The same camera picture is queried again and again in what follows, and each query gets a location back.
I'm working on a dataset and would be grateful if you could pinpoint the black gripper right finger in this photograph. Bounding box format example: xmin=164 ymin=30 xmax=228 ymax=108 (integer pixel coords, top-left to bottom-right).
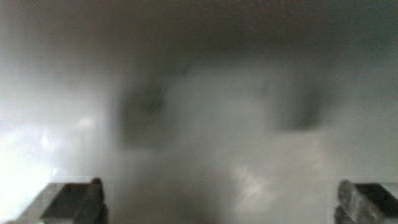
xmin=333 ymin=180 xmax=398 ymax=224

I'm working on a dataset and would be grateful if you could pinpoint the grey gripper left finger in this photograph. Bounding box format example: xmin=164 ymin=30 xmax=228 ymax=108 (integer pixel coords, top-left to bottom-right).
xmin=15 ymin=177 xmax=111 ymax=224

